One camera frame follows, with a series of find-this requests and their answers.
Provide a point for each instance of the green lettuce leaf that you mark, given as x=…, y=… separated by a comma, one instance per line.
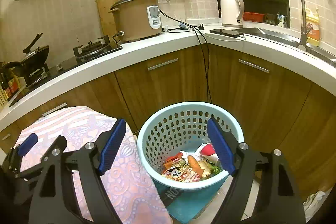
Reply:
x=214, y=170

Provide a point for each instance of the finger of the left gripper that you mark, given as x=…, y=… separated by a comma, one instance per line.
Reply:
x=23, y=149
x=52, y=159

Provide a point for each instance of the wooden kitchen cabinets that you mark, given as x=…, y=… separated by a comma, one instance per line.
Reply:
x=276, y=108

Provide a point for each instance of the orange carrot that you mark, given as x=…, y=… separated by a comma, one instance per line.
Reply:
x=195, y=165

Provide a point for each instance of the yellow woven basket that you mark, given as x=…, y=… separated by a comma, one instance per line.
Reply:
x=3, y=98

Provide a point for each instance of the white electric kettle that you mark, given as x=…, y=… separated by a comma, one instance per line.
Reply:
x=232, y=13

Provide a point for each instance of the colourful snack wrapper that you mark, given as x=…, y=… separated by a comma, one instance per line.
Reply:
x=184, y=174

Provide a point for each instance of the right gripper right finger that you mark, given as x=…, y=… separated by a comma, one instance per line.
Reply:
x=277, y=200

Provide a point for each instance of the orange peel piece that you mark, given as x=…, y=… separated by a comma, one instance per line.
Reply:
x=206, y=167

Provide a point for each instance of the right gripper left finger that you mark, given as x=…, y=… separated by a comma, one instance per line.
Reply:
x=54, y=200

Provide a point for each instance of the black smartphone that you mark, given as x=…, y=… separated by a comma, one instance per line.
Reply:
x=229, y=33

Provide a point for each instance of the yellow dish soap bottle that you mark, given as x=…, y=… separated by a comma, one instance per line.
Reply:
x=312, y=23

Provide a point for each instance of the red container on counter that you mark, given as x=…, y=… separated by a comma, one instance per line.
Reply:
x=253, y=17

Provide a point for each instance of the beige rice cooker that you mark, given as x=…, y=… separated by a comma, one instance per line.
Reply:
x=136, y=19

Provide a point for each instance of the dark sauce bottle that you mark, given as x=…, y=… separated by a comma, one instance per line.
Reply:
x=13, y=85
x=5, y=85

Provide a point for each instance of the light blue trash basket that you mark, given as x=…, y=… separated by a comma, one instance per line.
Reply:
x=183, y=127

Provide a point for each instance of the paper instant noodle cup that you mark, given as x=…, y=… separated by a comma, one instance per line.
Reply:
x=207, y=152

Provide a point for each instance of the orange snack packet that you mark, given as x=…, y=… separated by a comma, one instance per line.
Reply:
x=172, y=161

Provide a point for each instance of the black gas stove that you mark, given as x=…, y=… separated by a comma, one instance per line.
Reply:
x=82, y=55

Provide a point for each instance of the white countertop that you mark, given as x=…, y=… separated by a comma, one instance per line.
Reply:
x=296, y=61

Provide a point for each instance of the black wok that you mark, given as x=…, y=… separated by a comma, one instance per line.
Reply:
x=32, y=61

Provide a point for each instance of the steel sink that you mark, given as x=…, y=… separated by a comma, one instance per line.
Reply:
x=288, y=40

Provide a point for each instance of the white polka dot wrapper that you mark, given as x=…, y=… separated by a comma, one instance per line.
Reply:
x=195, y=154

